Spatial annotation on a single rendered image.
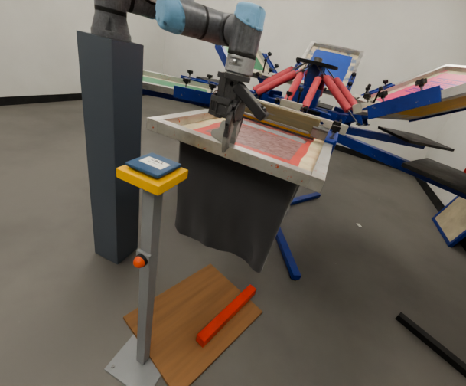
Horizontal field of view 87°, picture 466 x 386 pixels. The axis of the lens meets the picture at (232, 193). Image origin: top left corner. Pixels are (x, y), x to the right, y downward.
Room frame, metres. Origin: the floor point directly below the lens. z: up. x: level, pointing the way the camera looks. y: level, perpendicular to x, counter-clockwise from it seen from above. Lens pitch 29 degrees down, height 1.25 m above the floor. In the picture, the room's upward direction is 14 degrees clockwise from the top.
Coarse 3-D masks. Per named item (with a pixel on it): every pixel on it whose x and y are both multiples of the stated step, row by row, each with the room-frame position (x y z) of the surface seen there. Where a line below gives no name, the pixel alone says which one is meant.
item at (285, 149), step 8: (264, 136) 1.07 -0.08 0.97; (272, 136) 1.10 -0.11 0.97; (280, 136) 1.14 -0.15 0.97; (296, 136) 1.23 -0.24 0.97; (248, 144) 0.89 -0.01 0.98; (256, 144) 0.92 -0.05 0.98; (264, 144) 0.94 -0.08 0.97; (272, 144) 0.98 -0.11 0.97; (280, 144) 1.01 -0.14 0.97; (288, 144) 1.04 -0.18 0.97; (296, 144) 1.07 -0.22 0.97; (304, 144) 1.11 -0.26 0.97; (264, 152) 0.84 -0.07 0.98; (272, 152) 0.86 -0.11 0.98; (280, 152) 0.89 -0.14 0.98; (288, 152) 0.91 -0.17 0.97; (296, 152) 0.94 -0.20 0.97; (304, 152) 0.97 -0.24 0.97; (280, 160) 0.80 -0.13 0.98; (288, 160) 0.82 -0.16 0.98; (296, 160) 0.84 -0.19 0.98
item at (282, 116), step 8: (264, 104) 1.29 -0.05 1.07; (248, 112) 1.31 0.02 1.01; (272, 112) 1.27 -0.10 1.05; (280, 112) 1.26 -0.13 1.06; (288, 112) 1.25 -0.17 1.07; (280, 120) 1.25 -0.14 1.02; (288, 120) 1.24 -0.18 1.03; (296, 120) 1.23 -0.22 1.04; (304, 120) 1.22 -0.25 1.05; (312, 120) 1.21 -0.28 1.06; (320, 120) 1.21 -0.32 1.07; (304, 128) 1.22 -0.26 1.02; (312, 128) 1.21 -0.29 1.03
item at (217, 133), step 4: (224, 120) 0.70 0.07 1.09; (220, 124) 0.70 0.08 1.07; (224, 124) 0.70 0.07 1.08; (232, 124) 0.69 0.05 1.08; (220, 128) 0.70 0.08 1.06; (224, 128) 0.69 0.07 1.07; (232, 128) 0.70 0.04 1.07; (212, 132) 0.70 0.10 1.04; (216, 132) 0.70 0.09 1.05; (220, 132) 0.69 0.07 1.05; (216, 136) 0.70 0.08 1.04; (220, 136) 0.69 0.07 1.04; (228, 136) 0.68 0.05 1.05; (220, 140) 0.69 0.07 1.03; (224, 140) 0.68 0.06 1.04; (228, 140) 0.69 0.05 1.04; (224, 144) 0.68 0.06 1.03; (228, 144) 0.69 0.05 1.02; (224, 148) 0.69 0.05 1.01
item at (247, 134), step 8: (248, 120) 1.32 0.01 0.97; (200, 128) 0.95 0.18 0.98; (208, 128) 0.97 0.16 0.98; (216, 128) 1.00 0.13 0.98; (240, 128) 1.11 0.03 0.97; (248, 128) 1.15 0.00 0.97; (272, 128) 1.28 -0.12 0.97; (240, 136) 0.97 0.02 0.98; (248, 136) 1.00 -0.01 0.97; (256, 136) 1.03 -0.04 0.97; (240, 144) 0.87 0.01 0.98
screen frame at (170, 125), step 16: (192, 112) 1.03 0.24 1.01; (160, 128) 0.77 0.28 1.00; (176, 128) 0.75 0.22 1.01; (192, 144) 0.73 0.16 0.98; (208, 144) 0.72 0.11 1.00; (240, 160) 0.68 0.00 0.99; (256, 160) 0.67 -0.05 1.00; (272, 160) 0.67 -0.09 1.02; (320, 160) 0.79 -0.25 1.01; (288, 176) 0.64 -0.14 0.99; (304, 176) 0.63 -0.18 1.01; (320, 176) 0.64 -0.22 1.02
